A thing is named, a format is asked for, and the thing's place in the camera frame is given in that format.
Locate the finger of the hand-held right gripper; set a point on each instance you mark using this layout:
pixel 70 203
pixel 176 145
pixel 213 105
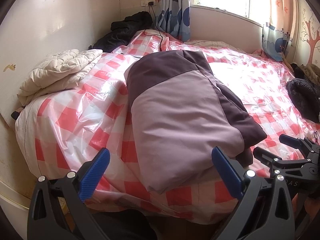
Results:
pixel 267 158
pixel 290 140

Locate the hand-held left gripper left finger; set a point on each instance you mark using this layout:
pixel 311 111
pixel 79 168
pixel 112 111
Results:
pixel 95 173

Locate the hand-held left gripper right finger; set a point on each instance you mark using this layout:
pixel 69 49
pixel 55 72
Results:
pixel 226 172

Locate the lilac and purple jacket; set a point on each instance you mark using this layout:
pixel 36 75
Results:
pixel 180 120

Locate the person's right hand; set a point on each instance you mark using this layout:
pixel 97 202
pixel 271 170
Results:
pixel 312 210

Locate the black puffer jacket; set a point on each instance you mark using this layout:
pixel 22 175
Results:
pixel 302 97

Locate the pink checked plastic sheet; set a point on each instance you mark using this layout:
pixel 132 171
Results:
pixel 82 130

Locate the brown furry garment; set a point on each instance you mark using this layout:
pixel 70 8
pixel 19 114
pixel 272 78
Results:
pixel 308 71

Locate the blue whale print curtain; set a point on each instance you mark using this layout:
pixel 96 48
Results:
pixel 277 40
pixel 175 12

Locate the cream quilted blanket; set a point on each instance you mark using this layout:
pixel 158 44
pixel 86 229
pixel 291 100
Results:
pixel 55 72

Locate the tree wall sticker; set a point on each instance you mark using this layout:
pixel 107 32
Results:
pixel 312 40

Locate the yellow bird wall sticker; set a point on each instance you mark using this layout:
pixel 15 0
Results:
pixel 10 67

